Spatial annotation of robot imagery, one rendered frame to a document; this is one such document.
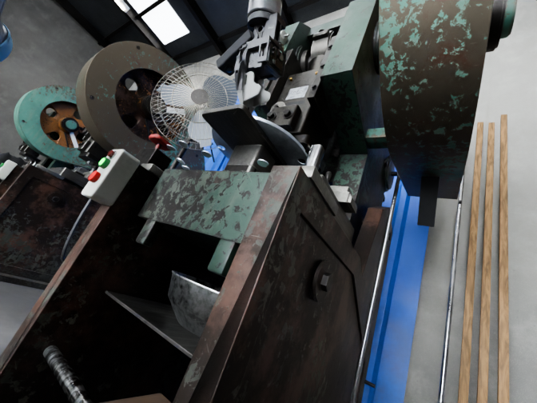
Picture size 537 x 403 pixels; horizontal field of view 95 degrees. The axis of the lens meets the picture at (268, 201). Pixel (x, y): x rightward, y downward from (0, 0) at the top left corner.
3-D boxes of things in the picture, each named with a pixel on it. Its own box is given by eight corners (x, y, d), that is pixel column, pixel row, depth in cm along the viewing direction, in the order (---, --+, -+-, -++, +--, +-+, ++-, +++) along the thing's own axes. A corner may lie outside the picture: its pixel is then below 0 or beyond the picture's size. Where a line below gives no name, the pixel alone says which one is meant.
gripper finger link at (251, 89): (254, 109, 52) (260, 65, 52) (232, 112, 55) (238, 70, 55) (262, 114, 54) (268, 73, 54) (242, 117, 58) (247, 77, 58)
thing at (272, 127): (234, 172, 87) (235, 170, 88) (313, 189, 77) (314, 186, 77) (192, 110, 62) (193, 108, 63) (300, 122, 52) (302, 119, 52)
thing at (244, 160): (217, 151, 48) (244, 101, 53) (176, 153, 56) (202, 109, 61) (276, 209, 66) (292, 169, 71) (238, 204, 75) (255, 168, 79)
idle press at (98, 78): (-107, 274, 96) (135, 5, 155) (-84, 233, 156) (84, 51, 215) (186, 325, 205) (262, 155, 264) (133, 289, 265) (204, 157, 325)
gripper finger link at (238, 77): (236, 86, 53) (242, 45, 53) (232, 87, 54) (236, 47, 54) (250, 96, 57) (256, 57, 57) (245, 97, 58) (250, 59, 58)
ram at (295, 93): (294, 121, 69) (324, 51, 79) (253, 125, 77) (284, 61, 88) (315, 159, 81) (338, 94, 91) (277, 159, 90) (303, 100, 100)
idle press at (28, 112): (-92, 214, 194) (53, 64, 253) (-94, 200, 248) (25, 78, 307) (97, 267, 311) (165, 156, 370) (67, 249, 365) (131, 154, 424)
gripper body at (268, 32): (264, 62, 50) (272, 3, 50) (233, 70, 55) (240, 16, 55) (284, 80, 56) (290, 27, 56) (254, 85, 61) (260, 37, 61)
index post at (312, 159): (311, 175, 55) (323, 141, 58) (299, 175, 56) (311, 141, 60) (315, 182, 57) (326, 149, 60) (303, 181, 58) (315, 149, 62)
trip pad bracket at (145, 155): (122, 202, 66) (159, 145, 73) (107, 199, 72) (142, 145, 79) (141, 212, 71) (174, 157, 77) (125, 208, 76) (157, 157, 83)
